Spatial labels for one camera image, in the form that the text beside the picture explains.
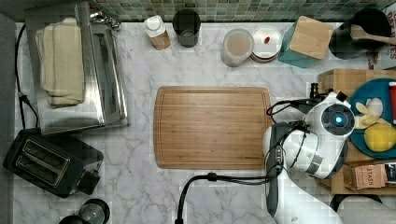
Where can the white cap bottle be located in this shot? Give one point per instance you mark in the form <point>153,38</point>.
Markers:
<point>157,32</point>

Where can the dark grey cup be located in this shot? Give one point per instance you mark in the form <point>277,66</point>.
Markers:
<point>186,24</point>

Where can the white lid container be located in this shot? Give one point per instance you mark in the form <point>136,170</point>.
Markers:
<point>267,44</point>

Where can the blue plate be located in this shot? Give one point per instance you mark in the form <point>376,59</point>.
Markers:
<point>376,88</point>

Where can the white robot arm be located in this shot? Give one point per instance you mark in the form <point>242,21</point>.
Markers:
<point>315,145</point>

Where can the bamboo cutting board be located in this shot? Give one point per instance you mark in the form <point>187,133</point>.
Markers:
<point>210,128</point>

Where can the red tube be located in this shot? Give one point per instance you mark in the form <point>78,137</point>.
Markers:
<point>392,96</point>

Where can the beige folded towel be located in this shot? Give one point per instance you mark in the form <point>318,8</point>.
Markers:
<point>61,63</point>

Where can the black toaster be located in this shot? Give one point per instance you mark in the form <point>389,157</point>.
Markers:
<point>60,164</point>

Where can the yellow lemon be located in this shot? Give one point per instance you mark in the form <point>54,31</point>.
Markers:
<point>380,137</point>

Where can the clear plastic jar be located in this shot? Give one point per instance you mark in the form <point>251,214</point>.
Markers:
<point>237,46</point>

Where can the black round pan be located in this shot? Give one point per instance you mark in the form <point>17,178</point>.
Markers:
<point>362,209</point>

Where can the black utensil pot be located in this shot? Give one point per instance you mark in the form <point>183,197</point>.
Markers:
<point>373,21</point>

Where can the banana peel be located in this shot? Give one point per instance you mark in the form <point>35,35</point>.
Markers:
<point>369,114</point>

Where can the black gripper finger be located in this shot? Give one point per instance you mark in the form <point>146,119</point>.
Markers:
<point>314,91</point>

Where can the wooden drawer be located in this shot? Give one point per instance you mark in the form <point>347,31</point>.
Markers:
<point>325,81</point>

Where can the wooden spoon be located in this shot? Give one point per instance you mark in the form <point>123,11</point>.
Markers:
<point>358,33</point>

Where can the Stash tea box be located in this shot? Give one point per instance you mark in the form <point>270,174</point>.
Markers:
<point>365,176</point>

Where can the stainless steel toaster oven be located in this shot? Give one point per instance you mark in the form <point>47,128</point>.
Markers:
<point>104,99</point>

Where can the black pepper grinder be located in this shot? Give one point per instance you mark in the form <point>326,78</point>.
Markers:
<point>94,211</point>

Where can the teal canister wooden lid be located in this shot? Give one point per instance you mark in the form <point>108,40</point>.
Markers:
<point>305,43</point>

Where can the dark small box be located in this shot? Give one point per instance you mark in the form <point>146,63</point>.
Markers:
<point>391,172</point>

